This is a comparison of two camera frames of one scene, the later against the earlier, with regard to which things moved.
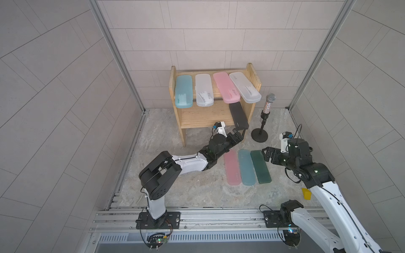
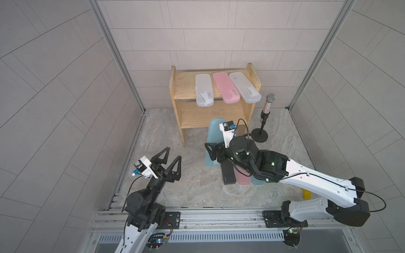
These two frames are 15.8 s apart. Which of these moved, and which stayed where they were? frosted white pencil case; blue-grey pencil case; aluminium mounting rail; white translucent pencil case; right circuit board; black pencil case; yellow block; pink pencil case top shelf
Moved: blue-grey pencil case; black pencil case
Stayed: pink pencil case top shelf; frosted white pencil case; white translucent pencil case; right circuit board; yellow block; aluminium mounting rail
